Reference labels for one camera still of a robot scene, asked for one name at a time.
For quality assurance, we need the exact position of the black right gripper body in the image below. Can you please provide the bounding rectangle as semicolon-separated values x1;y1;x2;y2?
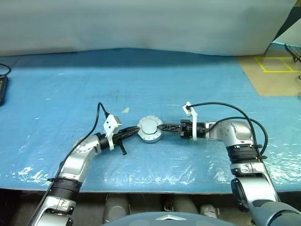
180;119;194;141

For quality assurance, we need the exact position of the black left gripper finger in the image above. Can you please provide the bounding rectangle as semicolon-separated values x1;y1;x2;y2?
117;130;138;140
121;126;140;135

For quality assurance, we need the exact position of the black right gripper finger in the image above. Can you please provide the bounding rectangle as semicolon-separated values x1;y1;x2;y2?
161;128;182;135
157;123;182;129

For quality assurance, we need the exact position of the grey rounded shape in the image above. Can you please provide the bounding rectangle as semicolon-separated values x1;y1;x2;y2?
199;203;221;218
104;194;130;223

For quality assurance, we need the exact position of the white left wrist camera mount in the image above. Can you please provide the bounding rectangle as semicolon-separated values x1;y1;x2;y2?
103;114;123;151

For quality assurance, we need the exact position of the black flat device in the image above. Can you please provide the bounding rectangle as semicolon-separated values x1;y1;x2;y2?
0;74;9;107

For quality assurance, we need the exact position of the black metal stand frame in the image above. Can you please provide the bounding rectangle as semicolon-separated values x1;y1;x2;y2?
285;43;301;64

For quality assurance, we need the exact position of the thin black device cable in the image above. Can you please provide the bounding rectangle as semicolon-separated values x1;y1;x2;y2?
0;63;12;76

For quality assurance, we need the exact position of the white backdrop sheet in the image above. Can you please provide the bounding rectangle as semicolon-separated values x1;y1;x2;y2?
0;0;296;57

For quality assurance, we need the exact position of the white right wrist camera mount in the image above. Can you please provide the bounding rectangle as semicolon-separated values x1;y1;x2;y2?
181;101;199;142

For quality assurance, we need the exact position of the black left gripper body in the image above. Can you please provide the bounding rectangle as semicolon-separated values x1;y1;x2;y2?
110;131;128;157

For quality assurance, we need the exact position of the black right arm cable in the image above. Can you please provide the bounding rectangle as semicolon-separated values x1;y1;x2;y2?
185;101;269;161

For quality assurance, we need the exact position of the blue plastic table cover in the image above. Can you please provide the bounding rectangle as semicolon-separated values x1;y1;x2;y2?
0;48;301;195

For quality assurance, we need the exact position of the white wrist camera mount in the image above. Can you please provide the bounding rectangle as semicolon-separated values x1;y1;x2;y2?
103;114;123;151
181;101;199;142

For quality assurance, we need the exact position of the grey-blue robot torso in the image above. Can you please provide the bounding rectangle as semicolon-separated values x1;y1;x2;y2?
101;210;254;226

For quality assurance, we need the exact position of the round silver metal disc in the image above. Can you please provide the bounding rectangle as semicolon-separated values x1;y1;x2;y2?
136;115;164;139

